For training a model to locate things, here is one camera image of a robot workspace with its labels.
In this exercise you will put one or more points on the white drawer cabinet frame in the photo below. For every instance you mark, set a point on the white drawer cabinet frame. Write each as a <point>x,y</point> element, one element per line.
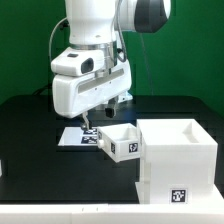
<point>177,161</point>

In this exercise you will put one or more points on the white marker sheet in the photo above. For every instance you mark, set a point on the white marker sheet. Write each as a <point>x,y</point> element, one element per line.
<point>75,136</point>

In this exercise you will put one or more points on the white L-shaped border wall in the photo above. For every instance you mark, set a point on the white L-shaped border wall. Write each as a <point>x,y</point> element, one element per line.
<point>206,212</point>

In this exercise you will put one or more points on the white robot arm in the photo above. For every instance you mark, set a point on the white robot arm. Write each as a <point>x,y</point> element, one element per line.
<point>99,24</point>

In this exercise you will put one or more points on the white drawer with knob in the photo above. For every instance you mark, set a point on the white drawer with knob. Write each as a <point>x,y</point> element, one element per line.
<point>120,142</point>

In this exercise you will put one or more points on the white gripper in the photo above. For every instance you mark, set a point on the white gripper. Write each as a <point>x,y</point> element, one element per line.
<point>73,96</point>

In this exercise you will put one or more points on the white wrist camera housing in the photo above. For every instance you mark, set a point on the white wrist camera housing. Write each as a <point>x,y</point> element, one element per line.
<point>77,63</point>

